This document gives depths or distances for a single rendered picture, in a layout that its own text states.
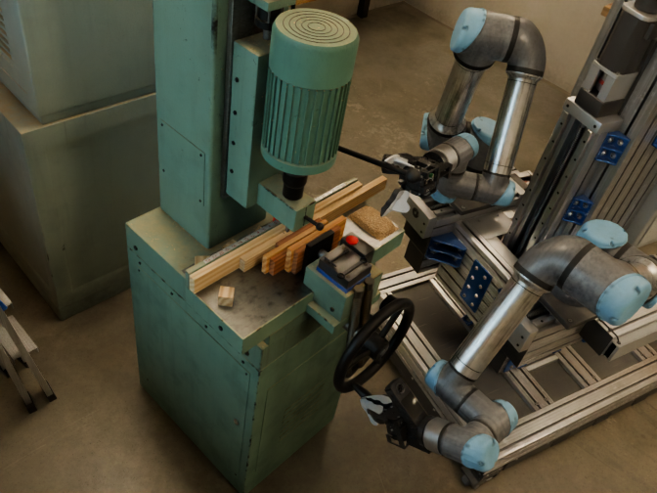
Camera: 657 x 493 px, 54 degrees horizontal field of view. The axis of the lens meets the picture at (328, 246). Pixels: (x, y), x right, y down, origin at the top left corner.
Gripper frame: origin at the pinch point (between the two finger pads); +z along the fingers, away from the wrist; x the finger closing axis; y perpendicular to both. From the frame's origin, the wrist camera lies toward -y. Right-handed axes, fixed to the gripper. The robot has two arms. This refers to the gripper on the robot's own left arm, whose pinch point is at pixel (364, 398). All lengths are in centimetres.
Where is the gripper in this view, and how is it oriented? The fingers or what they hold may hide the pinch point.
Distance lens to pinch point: 162.0
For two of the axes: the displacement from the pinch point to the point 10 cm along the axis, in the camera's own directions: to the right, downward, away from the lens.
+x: 6.8, -4.3, 5.9
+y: 2.3, 9.0, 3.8
